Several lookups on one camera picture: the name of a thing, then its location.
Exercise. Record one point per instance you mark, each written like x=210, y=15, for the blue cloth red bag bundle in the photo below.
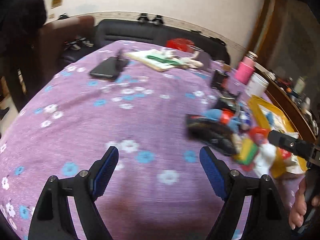
x=225, y=117

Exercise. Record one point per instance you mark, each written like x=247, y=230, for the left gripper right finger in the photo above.
x=267, y=218

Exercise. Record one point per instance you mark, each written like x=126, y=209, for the brown armchair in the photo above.
x=27, y=68

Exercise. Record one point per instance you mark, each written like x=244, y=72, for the black smartphone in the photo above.
x=107, y=69

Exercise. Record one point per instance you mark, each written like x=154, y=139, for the red plastic bag on sofa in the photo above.
x=181, y=44

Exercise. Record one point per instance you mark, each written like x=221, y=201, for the black tissue pack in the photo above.
x=216, y=135

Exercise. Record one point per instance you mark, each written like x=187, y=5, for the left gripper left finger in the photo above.
x=52, y=217

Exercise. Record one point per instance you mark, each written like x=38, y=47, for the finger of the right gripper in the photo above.
x=306, y=150

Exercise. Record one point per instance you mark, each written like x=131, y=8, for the small black stand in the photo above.
x=120, y=60

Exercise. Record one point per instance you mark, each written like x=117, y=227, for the pink sleeved bottle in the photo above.
x=246, y=67

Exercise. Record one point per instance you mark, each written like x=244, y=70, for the person in black coat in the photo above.
x=21, y=24

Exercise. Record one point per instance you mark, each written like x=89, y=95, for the yellow cardboard box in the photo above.
x=271, y=159

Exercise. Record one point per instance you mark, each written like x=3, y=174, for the black leather sofa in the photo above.
x=108, y=31

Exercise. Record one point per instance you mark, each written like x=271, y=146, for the black red battery device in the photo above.
x=219, y=80

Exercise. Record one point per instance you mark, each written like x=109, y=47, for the paper notebook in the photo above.
x=140, y=56

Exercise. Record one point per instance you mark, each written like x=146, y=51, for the person right hand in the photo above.
x=299, y=208

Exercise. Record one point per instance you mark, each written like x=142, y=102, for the purple floral tablecloth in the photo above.
x=159, y=189

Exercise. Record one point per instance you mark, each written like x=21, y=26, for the wooden sideboard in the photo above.
x=284, y=101

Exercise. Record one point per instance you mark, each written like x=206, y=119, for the green scissors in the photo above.
x=163, y=61

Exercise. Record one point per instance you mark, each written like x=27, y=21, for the white plastic jar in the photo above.
x=256, y=85

